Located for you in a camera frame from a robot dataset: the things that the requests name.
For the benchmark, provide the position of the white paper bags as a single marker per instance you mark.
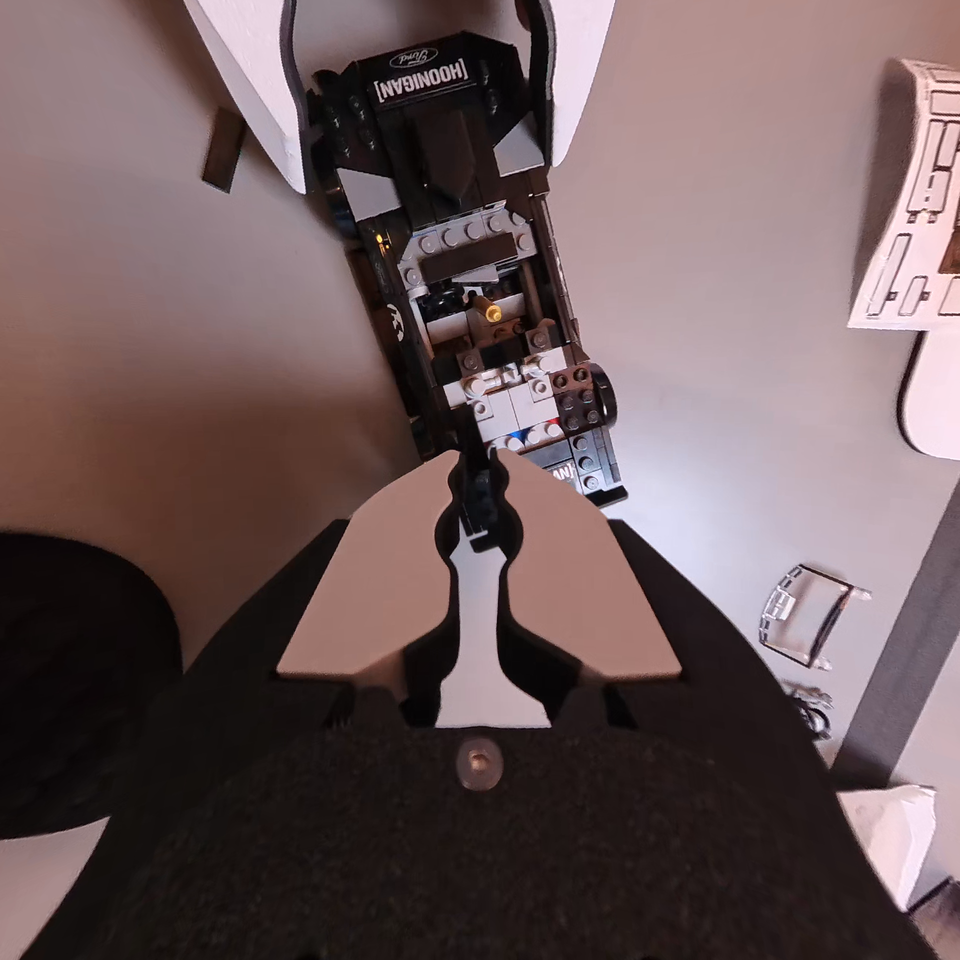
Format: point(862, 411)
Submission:
point(888, 840)

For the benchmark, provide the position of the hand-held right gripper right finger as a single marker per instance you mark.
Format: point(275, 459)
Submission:
point(593, 585)

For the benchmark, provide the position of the white sticker sheet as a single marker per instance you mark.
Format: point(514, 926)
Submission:
point(915, 210)

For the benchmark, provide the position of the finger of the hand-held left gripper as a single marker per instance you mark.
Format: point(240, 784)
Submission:
point(248, 60)
point(582, 68)

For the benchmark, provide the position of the black lego tile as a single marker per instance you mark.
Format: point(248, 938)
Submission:
point(225, 150)

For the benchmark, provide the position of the clear lego windshield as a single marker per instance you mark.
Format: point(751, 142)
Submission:
point(810, 615)

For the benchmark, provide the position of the black mesh pad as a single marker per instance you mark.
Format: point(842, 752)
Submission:
point(75, 675)

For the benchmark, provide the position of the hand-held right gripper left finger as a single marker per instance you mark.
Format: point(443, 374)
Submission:
point(368, 585)

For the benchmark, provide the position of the white tray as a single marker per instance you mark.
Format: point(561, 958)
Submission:
point(933, 398)

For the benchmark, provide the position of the black lego car model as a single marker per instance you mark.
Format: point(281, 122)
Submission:
point(450, 225)

